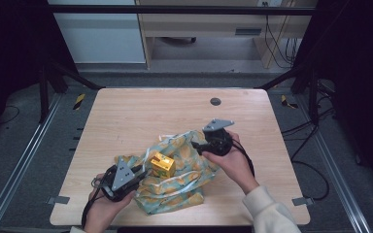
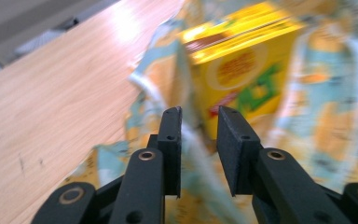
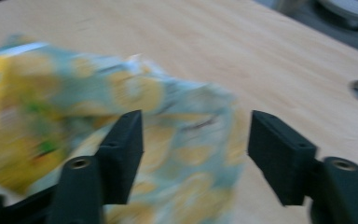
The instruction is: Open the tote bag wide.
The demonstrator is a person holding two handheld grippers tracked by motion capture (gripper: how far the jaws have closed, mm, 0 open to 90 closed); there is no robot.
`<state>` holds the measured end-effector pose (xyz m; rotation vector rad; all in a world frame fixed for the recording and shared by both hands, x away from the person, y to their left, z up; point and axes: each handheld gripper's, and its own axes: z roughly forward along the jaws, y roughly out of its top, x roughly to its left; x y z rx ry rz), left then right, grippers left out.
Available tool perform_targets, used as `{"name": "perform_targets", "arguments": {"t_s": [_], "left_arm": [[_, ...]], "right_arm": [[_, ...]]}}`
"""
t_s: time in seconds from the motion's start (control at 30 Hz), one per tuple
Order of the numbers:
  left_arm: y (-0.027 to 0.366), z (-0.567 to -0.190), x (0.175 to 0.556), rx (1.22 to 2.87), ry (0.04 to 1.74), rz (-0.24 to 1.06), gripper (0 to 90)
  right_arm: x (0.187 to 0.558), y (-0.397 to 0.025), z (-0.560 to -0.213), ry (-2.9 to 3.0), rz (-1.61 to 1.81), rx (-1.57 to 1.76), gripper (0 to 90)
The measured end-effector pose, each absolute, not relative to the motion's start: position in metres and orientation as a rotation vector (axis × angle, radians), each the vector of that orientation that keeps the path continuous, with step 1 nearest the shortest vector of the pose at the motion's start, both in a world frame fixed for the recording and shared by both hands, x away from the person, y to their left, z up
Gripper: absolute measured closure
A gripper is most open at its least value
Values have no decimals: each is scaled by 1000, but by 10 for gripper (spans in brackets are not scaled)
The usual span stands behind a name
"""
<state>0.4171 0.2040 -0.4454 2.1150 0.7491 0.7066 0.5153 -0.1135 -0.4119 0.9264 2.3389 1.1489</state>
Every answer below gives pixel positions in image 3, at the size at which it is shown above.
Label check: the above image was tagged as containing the teal lemon print bag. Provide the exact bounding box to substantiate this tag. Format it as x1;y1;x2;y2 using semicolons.
0;34;247;224

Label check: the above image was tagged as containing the yellow green packet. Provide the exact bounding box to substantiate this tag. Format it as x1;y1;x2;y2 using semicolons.
0;55;68;194

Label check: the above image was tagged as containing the grey round object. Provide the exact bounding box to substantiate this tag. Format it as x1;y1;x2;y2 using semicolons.
316;0;358;32

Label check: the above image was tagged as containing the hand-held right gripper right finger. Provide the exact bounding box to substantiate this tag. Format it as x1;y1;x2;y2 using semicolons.
247;109;319;207

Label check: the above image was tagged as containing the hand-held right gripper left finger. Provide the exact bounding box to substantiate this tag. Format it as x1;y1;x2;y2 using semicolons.
95;109;145;205

